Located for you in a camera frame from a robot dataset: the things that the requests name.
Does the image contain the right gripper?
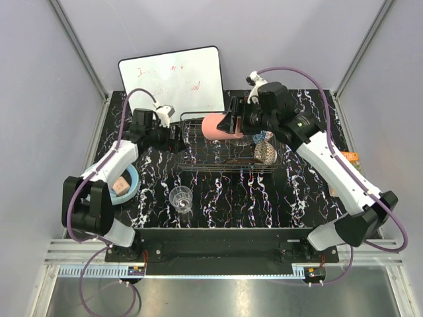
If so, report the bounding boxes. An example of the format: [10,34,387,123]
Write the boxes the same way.
[218,96,276,135]

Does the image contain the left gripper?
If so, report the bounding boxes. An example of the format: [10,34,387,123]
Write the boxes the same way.
[146,120,186,154]

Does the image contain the pink tumbler cup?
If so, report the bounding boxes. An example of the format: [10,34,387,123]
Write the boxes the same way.
[201,113,245,141]

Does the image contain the clear glass plate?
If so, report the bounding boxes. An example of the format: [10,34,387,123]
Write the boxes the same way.
[230,135,254,147]

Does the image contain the blue patterned bowl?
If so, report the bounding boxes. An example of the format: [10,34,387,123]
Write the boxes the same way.
[252,131,274,144]

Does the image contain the red floral plate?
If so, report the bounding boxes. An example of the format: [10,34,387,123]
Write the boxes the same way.
[223,157,263,166]

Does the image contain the red patterned white bowl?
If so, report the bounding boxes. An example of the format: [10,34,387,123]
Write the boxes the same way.
[254,141,278,165]

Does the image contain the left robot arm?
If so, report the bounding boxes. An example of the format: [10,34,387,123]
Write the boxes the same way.
[61,106,186,262]

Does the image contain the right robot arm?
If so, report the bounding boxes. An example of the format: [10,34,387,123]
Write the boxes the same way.
[217,82,398,262]

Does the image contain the whiteboard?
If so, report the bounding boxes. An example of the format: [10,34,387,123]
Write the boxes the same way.
[118,46,225,123]

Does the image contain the clear glass cup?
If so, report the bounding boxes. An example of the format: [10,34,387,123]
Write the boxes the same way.
[169,186,193,214]

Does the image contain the pink dice cube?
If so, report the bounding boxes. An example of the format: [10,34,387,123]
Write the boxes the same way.
[112,176,130,197]

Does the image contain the light blue headphones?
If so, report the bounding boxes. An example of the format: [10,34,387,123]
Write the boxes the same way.
[81,161,140,205]

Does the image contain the orange green book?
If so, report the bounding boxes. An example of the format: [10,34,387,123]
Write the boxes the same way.
[341,151,362,173]

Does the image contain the wire dish rack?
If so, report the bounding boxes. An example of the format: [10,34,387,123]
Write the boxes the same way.
[178,112,282,173]

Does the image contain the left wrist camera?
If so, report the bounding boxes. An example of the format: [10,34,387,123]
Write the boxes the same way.
[155,105,175,127]

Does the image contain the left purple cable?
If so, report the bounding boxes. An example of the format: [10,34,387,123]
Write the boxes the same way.
[67,88,159,316]

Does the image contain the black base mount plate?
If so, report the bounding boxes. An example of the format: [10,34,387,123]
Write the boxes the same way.
[105,228,339,277]

